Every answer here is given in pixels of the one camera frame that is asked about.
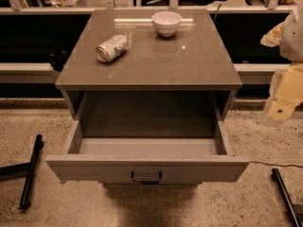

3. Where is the grey top drawer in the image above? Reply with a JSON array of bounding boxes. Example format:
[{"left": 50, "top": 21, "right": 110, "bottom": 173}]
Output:
[{"left": 46, "top": 122, "right": 249, "bottom": 185}]

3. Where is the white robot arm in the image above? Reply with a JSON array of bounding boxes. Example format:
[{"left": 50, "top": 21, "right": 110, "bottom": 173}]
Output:
[{"left": 260, "top": 4, "right": 303, "bottom": 126}]

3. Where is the grey drawer cabinet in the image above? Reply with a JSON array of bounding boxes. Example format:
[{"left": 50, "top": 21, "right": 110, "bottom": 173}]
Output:
[{"left": 55, "top": 9, "right": 243, "bottom": 187}]

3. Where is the black right floor stand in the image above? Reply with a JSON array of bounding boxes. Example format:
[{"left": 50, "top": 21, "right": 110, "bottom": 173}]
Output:
[{"left": 272, "top": 168, "right": 303, "bottom": 227}]

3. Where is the white ceramic bowl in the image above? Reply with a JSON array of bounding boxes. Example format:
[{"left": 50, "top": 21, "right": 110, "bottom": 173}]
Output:
[{"left": 151, "top": 11, "right": 182, "bottom": 37}]

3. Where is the crushed white soda can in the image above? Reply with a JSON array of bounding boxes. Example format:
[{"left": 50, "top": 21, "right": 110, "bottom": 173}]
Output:
[{"left": 96, "top": 34, "right": 128, "bottom": 62}]

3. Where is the black floor cable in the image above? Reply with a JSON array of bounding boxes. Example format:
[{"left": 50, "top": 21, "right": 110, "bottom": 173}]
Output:
[{"left": 249, "top": 160, "right": 303, "bottom": 168}]

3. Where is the black top drawer handle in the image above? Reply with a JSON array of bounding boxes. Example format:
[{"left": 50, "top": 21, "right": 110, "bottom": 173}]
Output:
[{"left": 131, "top": 171, "right": 162, "bottom": 184}]

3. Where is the black clamp on rail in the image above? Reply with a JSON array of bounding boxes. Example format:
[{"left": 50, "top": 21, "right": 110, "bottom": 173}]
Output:
[{"left": 49, "top": 50, "right": 67, "bottom": 71}]

